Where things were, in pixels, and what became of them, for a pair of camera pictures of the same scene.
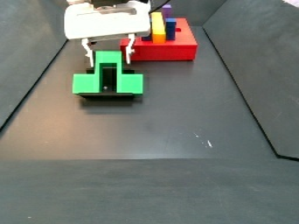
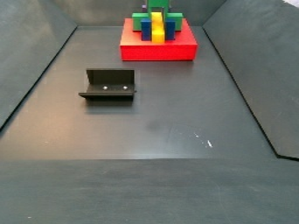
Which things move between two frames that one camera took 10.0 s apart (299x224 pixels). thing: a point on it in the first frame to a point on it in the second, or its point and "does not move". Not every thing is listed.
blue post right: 172,29 does not move
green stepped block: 87,83 to 172,15
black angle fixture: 109,90 does not move
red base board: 182,49 does not move
